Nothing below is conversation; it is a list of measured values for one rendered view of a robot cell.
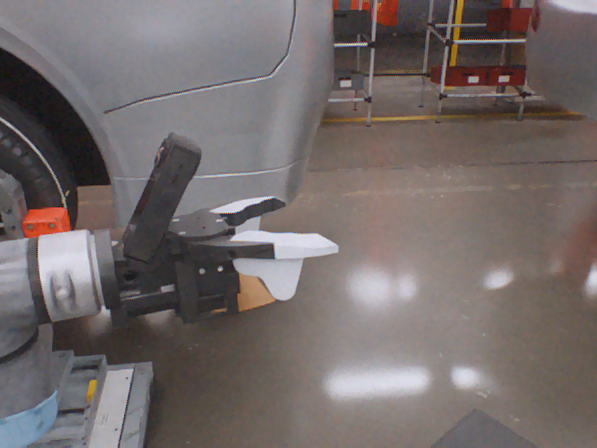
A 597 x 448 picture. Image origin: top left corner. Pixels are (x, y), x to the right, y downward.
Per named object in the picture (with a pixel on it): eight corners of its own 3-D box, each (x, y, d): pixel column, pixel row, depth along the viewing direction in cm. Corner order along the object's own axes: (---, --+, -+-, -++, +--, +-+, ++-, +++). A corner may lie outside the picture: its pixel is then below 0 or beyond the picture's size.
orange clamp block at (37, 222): (35, 233, 143) (72, 231, 144) (26, 247, 136) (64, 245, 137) (29, 208, 140) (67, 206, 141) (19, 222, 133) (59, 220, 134)
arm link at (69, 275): (42, 224, 50) (33, 255, 42) (96, 217, 51) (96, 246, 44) (57, 299, 52) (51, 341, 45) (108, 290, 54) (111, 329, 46)
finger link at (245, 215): (266, 238, 64) (211, 266, 57) (262, 189, 62) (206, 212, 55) (287, 243, 63) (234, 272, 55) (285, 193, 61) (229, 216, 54)
